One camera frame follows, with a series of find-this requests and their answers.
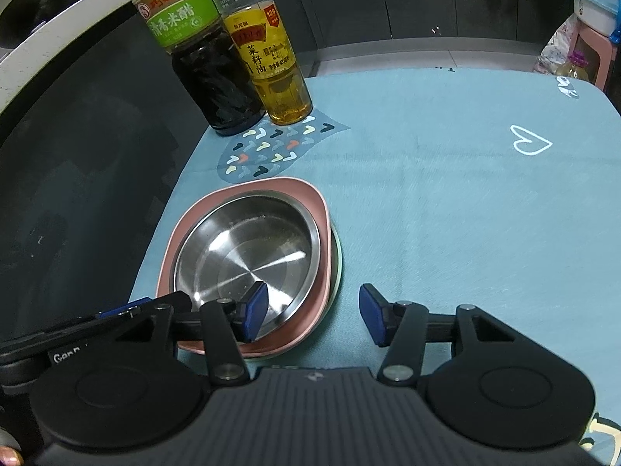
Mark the cooking oil bottle yellow label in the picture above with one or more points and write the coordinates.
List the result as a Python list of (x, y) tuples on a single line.
[(276, 58)]

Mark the white container blue lid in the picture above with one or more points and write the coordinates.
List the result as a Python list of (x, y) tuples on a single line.
[(594, 7)]

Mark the dark kitchen cabinet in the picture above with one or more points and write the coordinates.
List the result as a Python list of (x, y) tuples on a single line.
[(388, 0)]

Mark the small yellow oil bottle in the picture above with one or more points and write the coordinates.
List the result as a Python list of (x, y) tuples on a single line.
[(575, 70)]

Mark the dark vinegar bottle green label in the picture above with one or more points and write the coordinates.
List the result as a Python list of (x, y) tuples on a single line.
[(213, 82)]

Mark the pink plate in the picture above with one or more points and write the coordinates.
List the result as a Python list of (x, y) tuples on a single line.
[(291, 193)]

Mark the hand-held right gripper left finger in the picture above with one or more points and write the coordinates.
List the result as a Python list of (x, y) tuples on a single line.
[(257, 311)]

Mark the person's left hand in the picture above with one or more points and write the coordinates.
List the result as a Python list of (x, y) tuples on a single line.
[(8, 457)]

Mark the pink plastic stool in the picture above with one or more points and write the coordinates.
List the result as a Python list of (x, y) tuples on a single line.
[(599, 53)]

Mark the floral plastic bag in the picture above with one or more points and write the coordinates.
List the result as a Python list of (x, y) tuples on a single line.
[(555, 46)]

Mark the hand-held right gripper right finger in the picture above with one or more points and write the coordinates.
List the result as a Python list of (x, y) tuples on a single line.
[(371, 311)]

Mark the blue tablecloth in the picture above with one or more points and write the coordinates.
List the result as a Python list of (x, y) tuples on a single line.
[(436, 228)]

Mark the black wok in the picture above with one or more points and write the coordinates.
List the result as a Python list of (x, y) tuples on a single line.
[(39, 5)]

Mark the green plate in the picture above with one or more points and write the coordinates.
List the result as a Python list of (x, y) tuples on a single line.
[(337, 262)]

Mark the white kitchen countertop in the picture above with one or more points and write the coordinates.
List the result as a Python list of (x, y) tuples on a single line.
[(48, 51)]

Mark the stainless steel plate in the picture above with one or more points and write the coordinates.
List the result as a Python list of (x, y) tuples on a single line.
[(242, 252)]

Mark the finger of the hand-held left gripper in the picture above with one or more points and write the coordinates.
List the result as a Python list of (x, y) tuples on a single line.
[(126, 308)]

